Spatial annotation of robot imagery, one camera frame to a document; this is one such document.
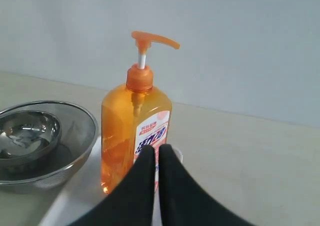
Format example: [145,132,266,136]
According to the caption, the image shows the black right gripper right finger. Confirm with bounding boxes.
[158,144,252,226]

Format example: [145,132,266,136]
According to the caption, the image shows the white rectangular plastic tray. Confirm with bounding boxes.
[37,135,185,226]

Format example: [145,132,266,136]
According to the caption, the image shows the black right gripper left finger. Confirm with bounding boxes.
[70,145,155,226]

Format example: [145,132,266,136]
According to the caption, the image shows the small stainless steel bowl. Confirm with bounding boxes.
[0,110,62,174]

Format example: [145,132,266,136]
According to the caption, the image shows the orange pump soap bottle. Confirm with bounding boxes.
[100,31,180,194]

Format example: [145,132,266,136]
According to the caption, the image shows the steel mesh strainer bowl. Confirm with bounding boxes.
[0,100,99,193]

